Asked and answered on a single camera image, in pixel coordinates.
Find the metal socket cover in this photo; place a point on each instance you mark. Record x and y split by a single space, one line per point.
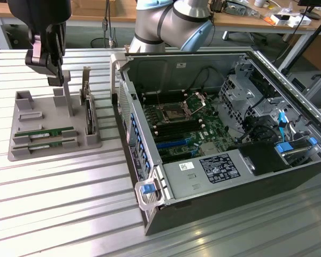
195 103

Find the black monitor stand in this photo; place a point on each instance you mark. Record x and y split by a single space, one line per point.
311 13

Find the blue expansion slot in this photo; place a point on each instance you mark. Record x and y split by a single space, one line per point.
171 144

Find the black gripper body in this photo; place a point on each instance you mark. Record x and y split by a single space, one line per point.
40 13

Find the black plastic duct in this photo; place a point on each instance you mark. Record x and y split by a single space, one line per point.
262 158

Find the black expansion slot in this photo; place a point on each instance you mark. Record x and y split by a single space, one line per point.
179 158

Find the white cup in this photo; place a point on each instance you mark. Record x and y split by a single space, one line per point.
260 3

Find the brown cardboard box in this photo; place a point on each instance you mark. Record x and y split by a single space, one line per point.
88 6

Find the grey parts rack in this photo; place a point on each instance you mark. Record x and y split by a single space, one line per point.
50 107

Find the perforated metal drive cage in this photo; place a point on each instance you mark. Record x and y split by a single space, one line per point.
235 101

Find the green motherboard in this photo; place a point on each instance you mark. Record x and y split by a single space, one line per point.
216 123

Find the open black PC case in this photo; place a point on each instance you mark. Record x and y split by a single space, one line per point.
230 203

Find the blue drive latch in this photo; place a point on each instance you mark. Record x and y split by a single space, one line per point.
283 147

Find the white flat box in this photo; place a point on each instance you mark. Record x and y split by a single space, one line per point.
299 21

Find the thin metal locking lever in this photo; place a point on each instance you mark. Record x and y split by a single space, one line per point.
159 98

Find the wooden desk with white frame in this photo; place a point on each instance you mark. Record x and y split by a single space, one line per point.
83 21
246 20

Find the black graphics card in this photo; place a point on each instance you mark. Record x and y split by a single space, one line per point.
89 117

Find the green RAM stick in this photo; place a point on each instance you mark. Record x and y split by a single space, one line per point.
53 144
56 131

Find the grey power supply unit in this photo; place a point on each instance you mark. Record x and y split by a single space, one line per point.
182 182

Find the blue case release latch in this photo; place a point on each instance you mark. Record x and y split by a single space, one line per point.
146 188

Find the CPU socket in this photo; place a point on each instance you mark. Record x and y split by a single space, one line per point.
172 113

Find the silver chipset heatsink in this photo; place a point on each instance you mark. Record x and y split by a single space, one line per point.
208 149

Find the black RAM slot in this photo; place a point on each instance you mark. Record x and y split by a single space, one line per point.
176 132
176 125
176 121
163 95
166 100
176 128

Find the black tripod pole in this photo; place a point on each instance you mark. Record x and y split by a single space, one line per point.
307 42

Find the grey metal device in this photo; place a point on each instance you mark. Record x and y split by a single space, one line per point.
238 9

